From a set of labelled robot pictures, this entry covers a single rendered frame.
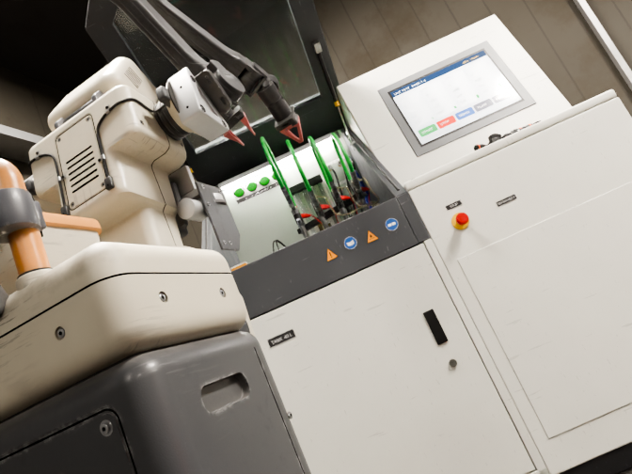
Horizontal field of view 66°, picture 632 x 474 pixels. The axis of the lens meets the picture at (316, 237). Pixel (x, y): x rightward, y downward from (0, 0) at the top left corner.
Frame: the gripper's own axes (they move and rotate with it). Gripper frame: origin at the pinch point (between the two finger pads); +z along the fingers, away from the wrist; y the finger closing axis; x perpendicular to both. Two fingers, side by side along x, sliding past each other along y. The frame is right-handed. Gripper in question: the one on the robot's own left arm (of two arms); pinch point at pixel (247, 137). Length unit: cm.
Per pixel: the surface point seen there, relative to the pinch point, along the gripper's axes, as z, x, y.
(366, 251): 41, 35, -6
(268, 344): 38, 43, 33
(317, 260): 33.5, 32.0, 6.6
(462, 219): 50, 41, -34
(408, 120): 40, -14, -46
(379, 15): 52, -203, -101
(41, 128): -49, -199, 122
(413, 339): 62, 54, -1
